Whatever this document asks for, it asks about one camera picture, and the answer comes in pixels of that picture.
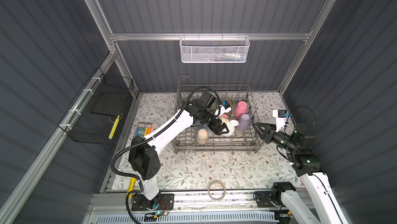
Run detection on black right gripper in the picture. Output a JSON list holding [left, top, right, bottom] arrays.
[[252, 121, 297, 154]]

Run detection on white ceramic mug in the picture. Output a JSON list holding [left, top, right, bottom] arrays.
[[220, 117, 239, 137]]

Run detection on purple cup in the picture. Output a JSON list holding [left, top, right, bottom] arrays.
[[236, 113, 251, 131]]

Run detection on beige cup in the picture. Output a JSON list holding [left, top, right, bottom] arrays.
[[196, 129, 209, 145]]

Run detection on pink cup front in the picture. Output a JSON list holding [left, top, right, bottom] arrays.
[[234, 101, 248, 119]]

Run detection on yellow glass tumbler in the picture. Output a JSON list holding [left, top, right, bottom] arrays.
[[226, 100, 233, 113]]

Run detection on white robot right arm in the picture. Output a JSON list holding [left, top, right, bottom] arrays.
[[253, 123, 349, 224]]

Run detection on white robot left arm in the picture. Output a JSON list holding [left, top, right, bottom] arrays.
[[128, 87, 232, 201]]

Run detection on items in white basket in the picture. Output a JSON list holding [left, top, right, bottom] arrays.
[[204, 53, 246, 63]]

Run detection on clear tape roll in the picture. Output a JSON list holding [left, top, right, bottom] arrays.
[[207, 181, 226, 201]]

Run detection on coloured marker pack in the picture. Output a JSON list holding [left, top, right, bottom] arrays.
[[135, 122, 153, 137]]

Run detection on yellow marker on table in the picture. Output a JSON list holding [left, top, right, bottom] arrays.
[[127, 178, 136, 192]]

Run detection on yellow marker in basket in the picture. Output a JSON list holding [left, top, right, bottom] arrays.
[[108, 115, 121, 140]]

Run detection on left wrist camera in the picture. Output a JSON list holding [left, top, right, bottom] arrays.
[[214, 101, 232, 117]]

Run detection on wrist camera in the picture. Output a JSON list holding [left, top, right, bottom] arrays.
[[273, 109, 289, 132], [214, 101, 232, 117]]

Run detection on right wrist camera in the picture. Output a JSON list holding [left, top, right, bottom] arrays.
[[273, 109, 289, 132]]

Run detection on grey wire dish rack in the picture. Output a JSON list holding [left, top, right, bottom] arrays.
[[172, 84, 264, 153]]

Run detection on white mesh wall basket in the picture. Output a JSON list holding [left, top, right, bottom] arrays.
[[179, 36, 250, 63]]

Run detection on black corrugated cable hose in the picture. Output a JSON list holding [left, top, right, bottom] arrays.
[[110, 87, 213, 224]]

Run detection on black wire wall basket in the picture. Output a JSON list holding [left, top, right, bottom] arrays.
[[59, 69, 134, 145]]

